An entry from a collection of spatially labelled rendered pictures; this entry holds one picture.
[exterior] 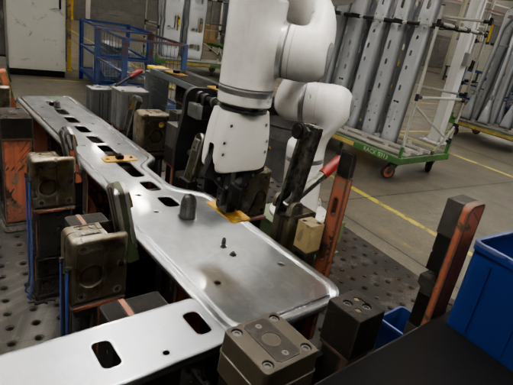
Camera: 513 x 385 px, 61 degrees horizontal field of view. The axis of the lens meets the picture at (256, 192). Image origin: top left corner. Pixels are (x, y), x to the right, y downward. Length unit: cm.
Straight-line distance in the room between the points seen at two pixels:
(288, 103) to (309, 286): 70
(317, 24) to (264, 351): 44
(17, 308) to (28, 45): 688
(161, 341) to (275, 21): 44
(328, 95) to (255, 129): 63
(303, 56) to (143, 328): 41
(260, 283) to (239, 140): 22
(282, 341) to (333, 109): 89
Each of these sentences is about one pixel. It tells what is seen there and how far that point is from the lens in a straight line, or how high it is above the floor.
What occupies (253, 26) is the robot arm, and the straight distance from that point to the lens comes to 64.
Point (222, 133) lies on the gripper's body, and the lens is 66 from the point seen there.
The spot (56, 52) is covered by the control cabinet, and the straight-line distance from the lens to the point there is 790.
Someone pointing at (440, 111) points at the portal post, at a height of 49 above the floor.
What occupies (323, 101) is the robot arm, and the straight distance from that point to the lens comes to 129.
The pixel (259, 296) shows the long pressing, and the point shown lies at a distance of 67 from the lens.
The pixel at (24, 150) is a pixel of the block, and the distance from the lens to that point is 139.
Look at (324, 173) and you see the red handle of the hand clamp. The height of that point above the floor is 112.
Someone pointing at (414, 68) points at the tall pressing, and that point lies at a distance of 524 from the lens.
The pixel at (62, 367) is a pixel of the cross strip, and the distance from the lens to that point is 55.
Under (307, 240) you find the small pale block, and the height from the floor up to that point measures 104.
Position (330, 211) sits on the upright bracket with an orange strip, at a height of 109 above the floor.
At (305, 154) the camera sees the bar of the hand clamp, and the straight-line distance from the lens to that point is 80.
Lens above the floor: 138
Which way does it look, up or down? 21 degrees down
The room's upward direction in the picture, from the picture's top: 10 degrees clockwise
